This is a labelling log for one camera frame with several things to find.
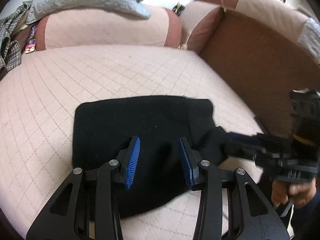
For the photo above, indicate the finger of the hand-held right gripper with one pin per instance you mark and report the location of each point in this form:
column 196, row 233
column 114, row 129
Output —
column 243, row 145

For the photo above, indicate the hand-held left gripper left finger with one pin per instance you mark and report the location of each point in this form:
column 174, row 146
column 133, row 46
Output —
column 132, row 162

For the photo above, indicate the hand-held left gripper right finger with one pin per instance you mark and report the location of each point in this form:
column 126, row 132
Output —
column 186, row 162

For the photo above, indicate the black pants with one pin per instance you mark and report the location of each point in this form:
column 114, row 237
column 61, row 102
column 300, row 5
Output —
column 125, row 120

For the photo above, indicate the person's right forearm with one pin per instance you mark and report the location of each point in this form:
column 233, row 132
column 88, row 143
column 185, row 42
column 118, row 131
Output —
column 308, row 220

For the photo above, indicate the person's right hand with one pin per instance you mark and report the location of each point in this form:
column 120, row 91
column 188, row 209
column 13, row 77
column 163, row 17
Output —
column 297, row 195

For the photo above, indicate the white lace cloth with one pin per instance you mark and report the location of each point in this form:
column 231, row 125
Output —
column 312, row 37

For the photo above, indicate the small black clip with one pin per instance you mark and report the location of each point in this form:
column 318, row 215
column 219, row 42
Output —
column 178, row 8

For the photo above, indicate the colourful printed packet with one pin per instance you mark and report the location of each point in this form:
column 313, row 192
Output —
column 31, row 45

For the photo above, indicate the houndstooth coat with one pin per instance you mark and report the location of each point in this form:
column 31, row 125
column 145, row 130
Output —
column 10, row 45

